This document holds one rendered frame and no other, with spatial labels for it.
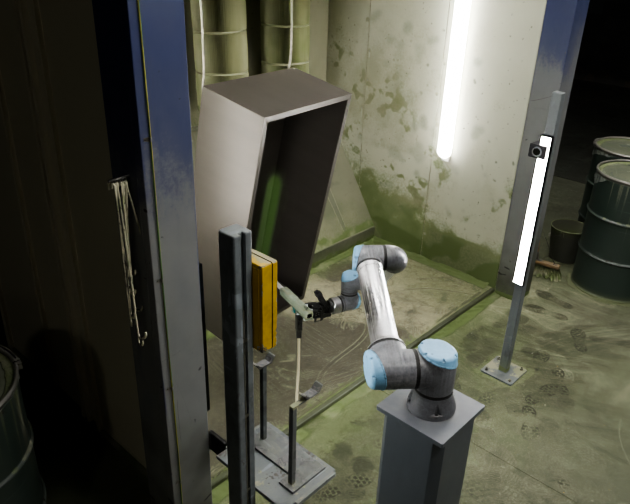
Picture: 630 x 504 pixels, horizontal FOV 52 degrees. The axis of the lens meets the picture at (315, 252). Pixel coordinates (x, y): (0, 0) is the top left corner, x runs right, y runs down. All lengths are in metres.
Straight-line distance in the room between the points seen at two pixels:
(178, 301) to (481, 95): 2.84
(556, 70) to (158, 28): 2.83
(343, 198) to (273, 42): 1.37
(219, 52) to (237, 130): 1.40
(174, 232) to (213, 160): 0.81
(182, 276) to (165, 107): 0.56
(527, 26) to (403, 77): 0.97
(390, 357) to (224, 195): 1.02
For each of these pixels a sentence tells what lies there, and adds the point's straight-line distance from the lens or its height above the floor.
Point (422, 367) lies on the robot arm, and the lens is 2.42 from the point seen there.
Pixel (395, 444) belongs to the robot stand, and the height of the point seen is 0.50.
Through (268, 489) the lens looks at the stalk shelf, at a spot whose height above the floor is 0.79.
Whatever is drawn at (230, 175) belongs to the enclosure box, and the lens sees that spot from 2.76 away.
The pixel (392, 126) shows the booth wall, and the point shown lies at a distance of 4.89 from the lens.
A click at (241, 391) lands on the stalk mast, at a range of 1.76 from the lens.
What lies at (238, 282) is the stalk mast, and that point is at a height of 1.52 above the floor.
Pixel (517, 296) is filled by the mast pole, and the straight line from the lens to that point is 3.71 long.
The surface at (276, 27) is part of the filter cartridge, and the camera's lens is 4.38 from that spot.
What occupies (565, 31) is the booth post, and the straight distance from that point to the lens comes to 4.18.
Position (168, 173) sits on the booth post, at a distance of 1.98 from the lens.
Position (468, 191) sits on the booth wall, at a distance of 4.63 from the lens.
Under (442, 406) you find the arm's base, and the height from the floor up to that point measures 0.70.
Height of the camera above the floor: 2.29
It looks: 27 degrees down
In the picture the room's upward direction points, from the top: 2 degrees clockwise
